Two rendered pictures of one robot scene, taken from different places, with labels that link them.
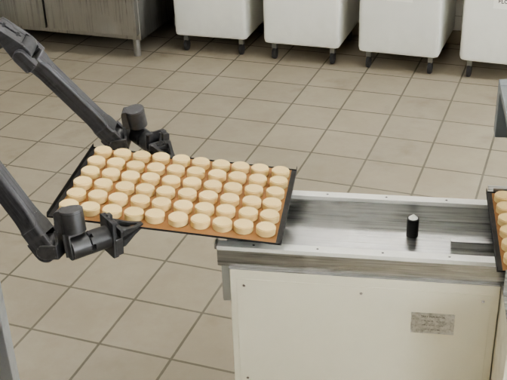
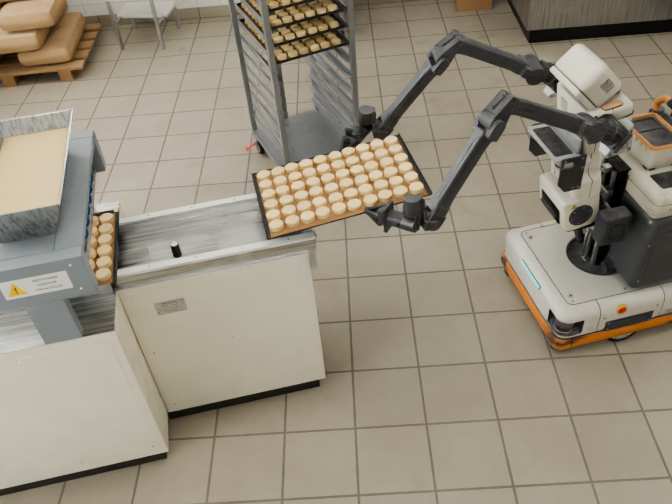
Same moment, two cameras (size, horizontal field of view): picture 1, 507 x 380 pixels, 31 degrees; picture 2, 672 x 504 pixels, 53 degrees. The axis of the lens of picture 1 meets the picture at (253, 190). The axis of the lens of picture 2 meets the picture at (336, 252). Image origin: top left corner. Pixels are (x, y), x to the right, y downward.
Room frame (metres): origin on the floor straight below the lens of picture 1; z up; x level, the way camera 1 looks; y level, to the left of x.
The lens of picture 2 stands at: (4.04, -0.46, 2.50)
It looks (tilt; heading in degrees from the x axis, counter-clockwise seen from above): 43 degrees down; 162
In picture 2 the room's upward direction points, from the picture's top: 6 degrees counter-clockwise
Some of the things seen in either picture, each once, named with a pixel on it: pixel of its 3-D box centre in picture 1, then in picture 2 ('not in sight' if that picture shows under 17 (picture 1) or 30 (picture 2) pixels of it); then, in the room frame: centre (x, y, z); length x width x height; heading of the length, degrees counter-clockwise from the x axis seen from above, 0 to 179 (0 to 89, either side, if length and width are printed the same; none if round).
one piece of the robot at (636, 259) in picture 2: not in sight; (630, 197); (2.33, 1.46, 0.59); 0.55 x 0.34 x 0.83; 171
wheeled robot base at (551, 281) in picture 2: not in sight; (593, 272); (2.31, 1.37, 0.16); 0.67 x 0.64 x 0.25; 81
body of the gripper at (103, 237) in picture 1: (100, 238); (356, 137); (1.89, 0.38, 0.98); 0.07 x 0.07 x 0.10; 36
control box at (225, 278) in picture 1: (235, 255); (306, 236); (2.12, 0.06, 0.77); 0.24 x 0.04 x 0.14; 170
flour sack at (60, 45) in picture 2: not in sight; (52, 37); (-1.76, -0.78, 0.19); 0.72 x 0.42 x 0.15; 163
